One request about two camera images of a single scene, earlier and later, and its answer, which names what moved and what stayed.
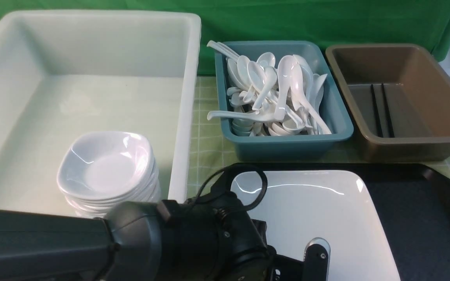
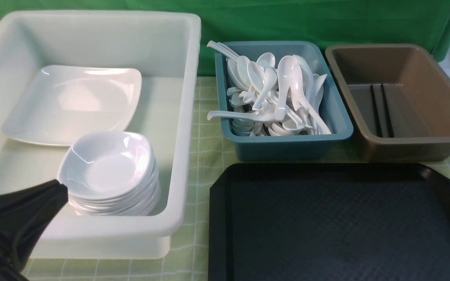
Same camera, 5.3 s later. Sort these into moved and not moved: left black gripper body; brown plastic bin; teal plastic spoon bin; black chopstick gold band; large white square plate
Moved: left black gripper body; large white square plate
Not moved: teal plastic spoon bin; brown plastic bin; black chopstick gold band
